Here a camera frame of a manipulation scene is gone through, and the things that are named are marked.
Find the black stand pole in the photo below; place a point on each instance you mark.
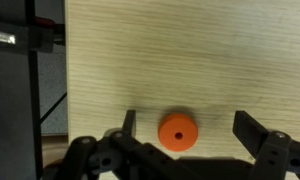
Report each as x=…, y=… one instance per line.
x=32, y=83

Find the orange disc with hole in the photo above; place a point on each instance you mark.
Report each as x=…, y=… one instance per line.
x=178, y=132

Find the red clamp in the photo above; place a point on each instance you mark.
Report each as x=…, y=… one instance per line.
x=45, y=22

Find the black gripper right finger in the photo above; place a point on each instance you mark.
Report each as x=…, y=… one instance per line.
x=248, y=128

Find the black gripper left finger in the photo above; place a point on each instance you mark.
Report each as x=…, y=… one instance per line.
x=130, y=123

